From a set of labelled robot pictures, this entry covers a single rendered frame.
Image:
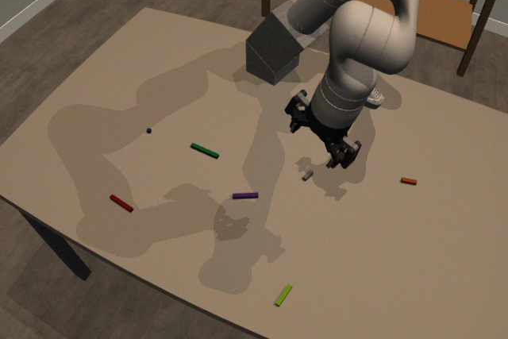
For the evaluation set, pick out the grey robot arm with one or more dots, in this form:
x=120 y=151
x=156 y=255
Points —
x=360 y=37

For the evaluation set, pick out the orange rod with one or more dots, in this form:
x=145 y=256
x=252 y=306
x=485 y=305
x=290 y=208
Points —
x=409 y=181

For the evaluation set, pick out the purple rod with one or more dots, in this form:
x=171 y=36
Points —
x=245 y=195

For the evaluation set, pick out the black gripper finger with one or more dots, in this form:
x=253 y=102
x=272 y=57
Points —
x=347 y=152
x=298 y=116

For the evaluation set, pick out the grey rod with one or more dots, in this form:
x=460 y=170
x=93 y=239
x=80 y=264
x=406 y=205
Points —
x=307 y=175

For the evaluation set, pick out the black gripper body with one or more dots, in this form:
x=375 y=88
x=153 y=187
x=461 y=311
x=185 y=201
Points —
x=335 y=135

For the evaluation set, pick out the red rod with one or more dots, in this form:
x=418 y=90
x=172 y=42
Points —
x=121 y=203

